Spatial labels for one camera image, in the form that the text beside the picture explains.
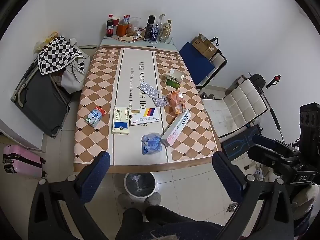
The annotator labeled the clear plastic snack bag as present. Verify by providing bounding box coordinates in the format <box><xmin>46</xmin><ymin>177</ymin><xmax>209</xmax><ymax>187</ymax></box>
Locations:
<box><xmin>126</xmin><ymin>17</ymin><xmax>142</xmax><ymax>37</ymax></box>

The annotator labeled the checkered brown pink tablecloth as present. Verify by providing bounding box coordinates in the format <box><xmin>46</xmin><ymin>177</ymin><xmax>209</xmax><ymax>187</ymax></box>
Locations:
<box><xmin>73</xmin><ymin>45</ymin><xmax>222</xmax><ymax>173</ymax></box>

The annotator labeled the long white pink box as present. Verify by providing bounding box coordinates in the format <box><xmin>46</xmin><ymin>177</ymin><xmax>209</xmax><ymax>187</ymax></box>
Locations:
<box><xmin>160</xmin><ymin>109</ymin><xmax>192</xmax><ymax>147</ymax></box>

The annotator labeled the white trash bin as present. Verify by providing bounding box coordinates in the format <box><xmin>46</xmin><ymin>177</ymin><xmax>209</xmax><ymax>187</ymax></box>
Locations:
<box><xmin>124</xmin><ymin>172</ymin><xmax>157</xmax><ymax>197</ymax></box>

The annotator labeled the black exercise machine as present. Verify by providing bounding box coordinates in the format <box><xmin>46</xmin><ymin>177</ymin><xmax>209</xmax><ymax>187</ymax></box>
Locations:
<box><xmin>247</xmin><ymin>72</ymin><xmax>285</xmax><ymax>143</ymax></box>

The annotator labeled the cola bottle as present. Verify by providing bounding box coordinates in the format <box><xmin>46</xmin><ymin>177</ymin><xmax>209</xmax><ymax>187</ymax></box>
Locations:
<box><xmin>106</xmin><ymin>14</ymin><xmax>114</xmax><ymax>38</ymax></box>

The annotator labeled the small milk carton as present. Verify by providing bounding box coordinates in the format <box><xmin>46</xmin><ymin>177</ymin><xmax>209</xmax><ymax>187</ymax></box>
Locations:
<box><xmin>87</xmin><ymin>106</ymin><xmax>106</xmax><ymax>128</ymax></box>

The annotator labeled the large silver blister pack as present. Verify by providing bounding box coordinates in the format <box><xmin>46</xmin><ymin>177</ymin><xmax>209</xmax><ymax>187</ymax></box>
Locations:
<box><xmin>137</xmin><ymin>82</ymin><xmax>160</xmax><ymax>98</ymax></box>

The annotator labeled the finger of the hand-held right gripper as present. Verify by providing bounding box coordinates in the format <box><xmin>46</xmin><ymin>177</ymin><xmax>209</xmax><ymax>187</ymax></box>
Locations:
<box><xmin>252</xmin><ymin>134</ymin><xmax>298</xmax><ymax>154</ymax></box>
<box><xmin>247</xmin><ymin>144</ymin><xmax>300</xmax><ymax>178</ymax></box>

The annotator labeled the person's right leg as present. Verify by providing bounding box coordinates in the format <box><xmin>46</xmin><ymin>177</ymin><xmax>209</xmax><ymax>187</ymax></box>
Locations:
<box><xmin>145</xmin><ymin>205</ymin><xmax>224</xmax><ymax>240</ymax></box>

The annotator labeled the person's right hand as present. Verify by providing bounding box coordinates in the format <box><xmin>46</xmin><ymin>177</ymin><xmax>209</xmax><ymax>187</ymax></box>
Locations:
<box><xmin>291</xmin><ymin>184</ymin><xmax>320</xmax><ymax>221</ymax></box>

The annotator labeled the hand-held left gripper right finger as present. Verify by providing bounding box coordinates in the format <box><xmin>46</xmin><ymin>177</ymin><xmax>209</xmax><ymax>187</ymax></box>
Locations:
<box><xmin>212</xmin><ymin>151</ymin><xmax>297</xmax><ymax>240</ymax></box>

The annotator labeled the white blue medicine box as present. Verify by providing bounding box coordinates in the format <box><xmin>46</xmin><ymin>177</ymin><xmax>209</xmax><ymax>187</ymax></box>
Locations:
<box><xmin>111</xmin><ymin>107</ymin><xmax>130</xmax><ymax>135</ymax></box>

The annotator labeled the pink suitcase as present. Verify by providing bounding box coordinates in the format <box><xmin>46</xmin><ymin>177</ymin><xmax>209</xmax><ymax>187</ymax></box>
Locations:
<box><xmin>2</xmin><ymin>144</ymin><xmax>48</xmax><ymax>179</ymax></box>

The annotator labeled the black white checkered cloth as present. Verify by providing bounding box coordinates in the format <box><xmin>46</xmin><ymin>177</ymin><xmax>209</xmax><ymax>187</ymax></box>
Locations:
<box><xmin>38</xmin><ymin>36</ymin><xmax>84</xmax><ymax>75</ymax></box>

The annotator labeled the small silver blister pack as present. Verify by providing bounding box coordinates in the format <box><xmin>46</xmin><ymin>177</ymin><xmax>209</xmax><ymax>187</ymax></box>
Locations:
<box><xmin>152</xmin><ymin>96</ymin><xmax>170</xmax><ymax>107</ymax></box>

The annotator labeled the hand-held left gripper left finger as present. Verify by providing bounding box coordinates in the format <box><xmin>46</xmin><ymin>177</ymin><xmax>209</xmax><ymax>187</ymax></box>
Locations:
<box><xmin>28</xmin><ymin>151</ymin><xmax>111</xmax><ymax>240</ymax></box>

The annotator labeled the green white medicine box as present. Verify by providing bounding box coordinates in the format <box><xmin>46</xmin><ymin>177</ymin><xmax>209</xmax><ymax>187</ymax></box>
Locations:
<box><xmin>164</xmin><ymin>69</ymin><xmax>185</xmax><ymax>89</ymax></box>

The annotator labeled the grey slipper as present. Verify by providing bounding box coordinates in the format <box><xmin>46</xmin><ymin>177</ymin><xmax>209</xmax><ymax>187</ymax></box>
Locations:
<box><xmin>117</xmin><ymin>193</ymin><xmax>137</xmax><ymax>209</ymax></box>
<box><xmin>145</xmin><ymin>192</ymin><xmax>162</xmax><ymax>207</ymax></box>

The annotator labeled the black blue floor mat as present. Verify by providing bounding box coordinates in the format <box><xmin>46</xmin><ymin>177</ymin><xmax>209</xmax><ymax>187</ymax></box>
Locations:
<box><xmin>221</xmin><ymin>125</ymin><xmax>262</xmax><ymax>162</ymax></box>

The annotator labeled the blue label water bottle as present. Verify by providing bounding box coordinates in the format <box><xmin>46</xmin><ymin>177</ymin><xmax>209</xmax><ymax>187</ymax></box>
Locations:
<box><xmin>149</xmin><ymin>24</ymin><xmax>160</xmax><ymax>42</ymax></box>

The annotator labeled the blue plastic bag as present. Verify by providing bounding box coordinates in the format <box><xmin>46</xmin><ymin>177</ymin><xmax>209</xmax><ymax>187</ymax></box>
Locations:
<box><xmin>141</xmin><ymin>132</ymin><xmax>163</xmax><ymax>155</ymax></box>

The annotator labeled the cardboard box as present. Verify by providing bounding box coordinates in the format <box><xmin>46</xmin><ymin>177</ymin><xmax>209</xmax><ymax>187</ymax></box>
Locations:
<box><xmin>192</xmin><ymin>33</ymin><xmax>218</xmax><ymax>60</ymax></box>

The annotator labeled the grey folding bed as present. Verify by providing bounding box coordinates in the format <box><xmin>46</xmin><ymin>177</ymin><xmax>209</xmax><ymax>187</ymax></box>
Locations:
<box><xmin>10</xmin><ymin>55</ymin><xmax>72</xmax><ymax>138</ymax></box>

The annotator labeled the round patterned glass bottle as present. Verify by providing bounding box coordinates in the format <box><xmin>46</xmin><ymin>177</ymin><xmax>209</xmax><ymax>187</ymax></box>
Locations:
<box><xmin>159</xmin><ymin>19</ymin><xmax>173</xmax><ymax>43</ymax></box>

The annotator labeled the orange plastic wrapper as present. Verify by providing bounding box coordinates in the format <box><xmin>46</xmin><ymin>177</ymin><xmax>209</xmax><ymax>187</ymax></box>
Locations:
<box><xmin>171</xmin><ymin>90</ymin><xmax>187</xmax><ymax>115</ymax></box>

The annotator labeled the grey white garment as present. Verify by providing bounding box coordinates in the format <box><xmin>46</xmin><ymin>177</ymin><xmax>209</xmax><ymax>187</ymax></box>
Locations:
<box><xmin>61</xmin><ymin>39</ymin><xmax>90</xmax><ymax>93</ymax></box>

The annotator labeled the yellow plastic bag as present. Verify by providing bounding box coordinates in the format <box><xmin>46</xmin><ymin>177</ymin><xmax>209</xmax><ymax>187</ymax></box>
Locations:
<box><xmin>34</xmin><ymin>32</ymin><xmax>59</xmax><ymax>53</ymax></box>

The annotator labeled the white box with coloured stripes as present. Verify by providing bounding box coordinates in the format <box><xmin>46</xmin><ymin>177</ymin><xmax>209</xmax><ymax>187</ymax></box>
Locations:
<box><xmin>129</xmin><ymin>107</ymin><xmax>161</xmax><ymax>126</ymax></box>

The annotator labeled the black spray can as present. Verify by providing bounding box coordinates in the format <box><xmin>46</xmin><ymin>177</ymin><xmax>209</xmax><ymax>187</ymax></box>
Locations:
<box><xmin>143</xmin><ymin>15</ymin><xmax>156</xmax><ymax>41</ymax></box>

